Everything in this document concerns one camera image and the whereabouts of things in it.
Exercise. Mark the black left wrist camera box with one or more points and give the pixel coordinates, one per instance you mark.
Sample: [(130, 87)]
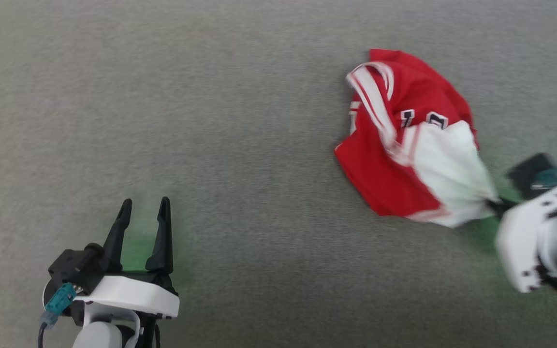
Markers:
[(73, 266)]

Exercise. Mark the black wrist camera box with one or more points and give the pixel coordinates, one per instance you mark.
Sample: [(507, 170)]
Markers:
[(73, 266), (530, 174)]

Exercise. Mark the grey fabric sofa seat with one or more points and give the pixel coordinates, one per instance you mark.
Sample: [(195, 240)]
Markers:
[(240, 121)]

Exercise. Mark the red and white jersey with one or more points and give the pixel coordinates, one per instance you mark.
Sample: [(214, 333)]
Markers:
[(380, 169)]

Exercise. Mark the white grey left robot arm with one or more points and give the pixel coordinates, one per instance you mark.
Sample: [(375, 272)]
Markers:
[(99, 336)]

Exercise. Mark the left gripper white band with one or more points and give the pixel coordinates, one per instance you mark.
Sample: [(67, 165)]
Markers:
[(128, 294)]

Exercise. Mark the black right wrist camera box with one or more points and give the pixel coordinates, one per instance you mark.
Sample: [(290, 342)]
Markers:
[(530, 174)]

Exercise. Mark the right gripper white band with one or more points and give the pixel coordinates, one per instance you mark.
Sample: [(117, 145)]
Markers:
[(520, 237)]

